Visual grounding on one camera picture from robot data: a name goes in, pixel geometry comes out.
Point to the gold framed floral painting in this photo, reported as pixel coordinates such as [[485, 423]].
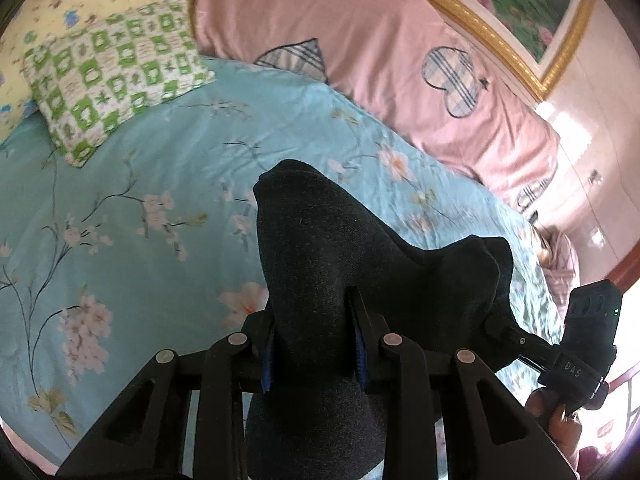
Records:
[[534, 40]]

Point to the green white checkered pillow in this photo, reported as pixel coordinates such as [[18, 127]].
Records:
[[89, 83]]

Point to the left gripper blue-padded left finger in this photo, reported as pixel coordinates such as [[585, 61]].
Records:
[[142, 434]]

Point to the pink quilt with plaid hearts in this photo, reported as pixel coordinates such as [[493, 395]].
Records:
[[399, 61]]

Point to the teal floral bed sheet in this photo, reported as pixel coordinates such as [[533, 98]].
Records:
[[152, 244]]

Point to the person's right hand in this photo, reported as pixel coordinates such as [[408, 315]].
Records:
[[565, 430]]

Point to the pink striped crumpled cloth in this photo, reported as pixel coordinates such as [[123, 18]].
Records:
[[558, 259]]

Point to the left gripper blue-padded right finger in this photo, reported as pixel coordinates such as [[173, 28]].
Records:
[[489, 435]]

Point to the black pants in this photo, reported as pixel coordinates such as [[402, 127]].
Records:
[[325, 257]]

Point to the yellow cartoon print pillow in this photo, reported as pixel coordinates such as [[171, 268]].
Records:
[[36, 22]]

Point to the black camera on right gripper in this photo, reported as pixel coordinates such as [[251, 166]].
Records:
[[592, 318]]

